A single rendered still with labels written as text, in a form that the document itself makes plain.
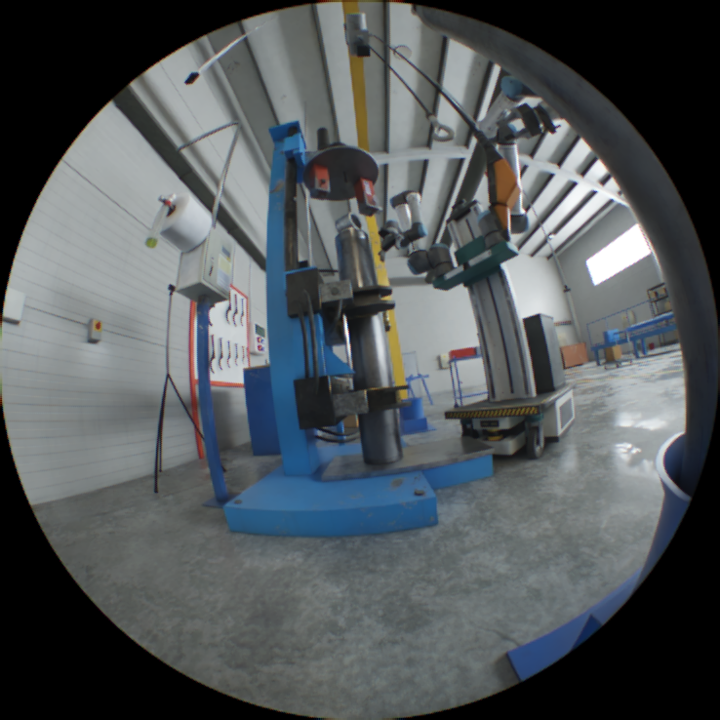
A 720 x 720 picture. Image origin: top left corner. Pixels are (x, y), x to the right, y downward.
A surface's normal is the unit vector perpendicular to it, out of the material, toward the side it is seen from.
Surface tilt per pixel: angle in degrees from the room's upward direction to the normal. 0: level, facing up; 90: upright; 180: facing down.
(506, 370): 90
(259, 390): 90
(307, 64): 174
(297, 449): 90
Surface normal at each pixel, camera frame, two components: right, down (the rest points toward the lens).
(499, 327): -0.87, 0.05
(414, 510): -0.07, -0.13
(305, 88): 0.25, 0.96
